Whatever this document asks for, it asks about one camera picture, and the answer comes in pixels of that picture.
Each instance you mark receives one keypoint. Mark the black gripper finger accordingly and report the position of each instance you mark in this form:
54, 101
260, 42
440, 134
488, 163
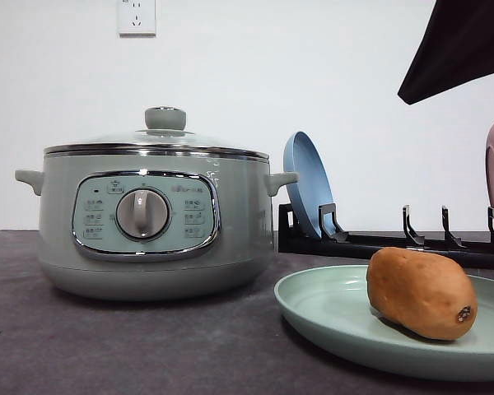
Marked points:
458, 49

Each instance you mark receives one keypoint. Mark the brown potato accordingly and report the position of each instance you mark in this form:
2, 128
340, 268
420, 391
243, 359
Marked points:
422, 292

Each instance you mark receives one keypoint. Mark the green plate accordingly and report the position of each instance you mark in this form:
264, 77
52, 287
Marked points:
329, 312

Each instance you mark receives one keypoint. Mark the glass steamer lid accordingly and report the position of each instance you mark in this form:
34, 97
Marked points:
165, 134

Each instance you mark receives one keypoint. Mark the blue plate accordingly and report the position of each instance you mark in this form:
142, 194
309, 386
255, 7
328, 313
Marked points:
313, 189

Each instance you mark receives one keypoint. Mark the black plate rack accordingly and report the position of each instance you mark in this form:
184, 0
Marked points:
334, 241

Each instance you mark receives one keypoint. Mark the green electric steamer pot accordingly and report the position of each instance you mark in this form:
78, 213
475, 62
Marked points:
154, 222

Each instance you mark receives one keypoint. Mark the white wall socket left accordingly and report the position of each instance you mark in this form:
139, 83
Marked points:
137, 19

